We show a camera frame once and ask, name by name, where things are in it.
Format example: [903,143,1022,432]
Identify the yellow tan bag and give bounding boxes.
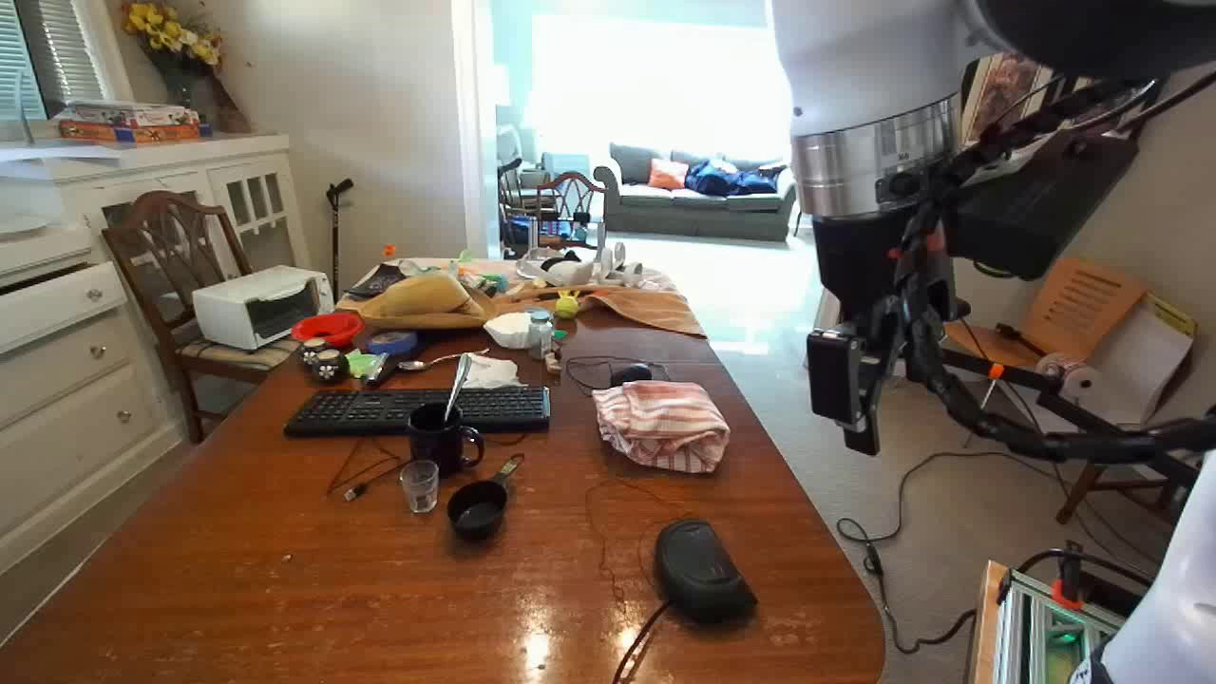
[337,270,485,336]

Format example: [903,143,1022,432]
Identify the thin keyboard cable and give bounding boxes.
[321,432,409,507]

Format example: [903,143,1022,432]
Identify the white paper napkin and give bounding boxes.
[451,351,527,395]

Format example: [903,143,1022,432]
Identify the black robot cable chain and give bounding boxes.
[871,70,1216,471]

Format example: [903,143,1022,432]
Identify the pink striped cloth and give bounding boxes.
[590,376,736,479]

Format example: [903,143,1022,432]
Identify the red bowl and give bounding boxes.
[288,309,367,352]

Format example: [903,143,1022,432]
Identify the grey sofa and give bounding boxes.
[590,136,800,247]

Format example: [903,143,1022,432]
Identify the black keyboard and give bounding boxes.
[281,383,559,446]

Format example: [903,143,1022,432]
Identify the black floor cable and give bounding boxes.
[833,446,979,663]

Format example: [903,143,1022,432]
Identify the white toaster box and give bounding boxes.
[188,262,337,359]

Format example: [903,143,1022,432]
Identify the tan cloth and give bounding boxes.
[581,280,706,342]

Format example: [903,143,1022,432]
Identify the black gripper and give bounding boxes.
[806,207,957,460]

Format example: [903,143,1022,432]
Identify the small clear bottle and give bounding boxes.
[523,309,561,361]

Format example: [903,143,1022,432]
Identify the dark wooden chair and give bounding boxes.
[100,186,302,446]

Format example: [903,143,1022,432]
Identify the blue lid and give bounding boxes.
[358,328,421,361]

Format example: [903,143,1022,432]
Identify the black device cable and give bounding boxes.
[606,596,676,684]

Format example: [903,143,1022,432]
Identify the orange pillow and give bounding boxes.
[647,157,691,194]

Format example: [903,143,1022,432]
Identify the black standing pole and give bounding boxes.
[321,176,362,306]

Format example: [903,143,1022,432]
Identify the black oval device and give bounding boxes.
[648,515,760,627]

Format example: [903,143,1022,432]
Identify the black computer mouse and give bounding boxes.
[603,359,666,390]

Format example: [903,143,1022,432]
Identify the white utensil in mug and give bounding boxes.
[440,352,473,426]

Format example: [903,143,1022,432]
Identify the yellow flowers in vase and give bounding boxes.
[116,0,228,133]

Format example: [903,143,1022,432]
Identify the white blurry foreground object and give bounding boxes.
[1094,441,1216,684]

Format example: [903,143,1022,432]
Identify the small black pan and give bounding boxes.
[443,454,527,551]

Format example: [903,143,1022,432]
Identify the clear shot glass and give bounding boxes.
[396,456,443,522]

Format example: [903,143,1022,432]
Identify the black tripod rod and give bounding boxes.
[941,345,1202,489]

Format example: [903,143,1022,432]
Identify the window blinds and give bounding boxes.
[0,0,133,126]

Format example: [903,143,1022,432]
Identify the dark mug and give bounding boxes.
[401,401,489,483]

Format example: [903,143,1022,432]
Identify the wooden framed equipment box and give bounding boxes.
[967,542,1151,684]

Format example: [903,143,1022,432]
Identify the small glass jars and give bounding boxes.
[296,336,348,383]

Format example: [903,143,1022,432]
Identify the white cabinet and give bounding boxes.
[0,133,316,577]

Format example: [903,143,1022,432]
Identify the green small object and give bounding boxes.
[342,345,388,383]

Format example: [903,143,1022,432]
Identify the white bowl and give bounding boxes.
[478,309,537,352]

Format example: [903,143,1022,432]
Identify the wooden armchair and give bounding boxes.
[494,157,610,262]

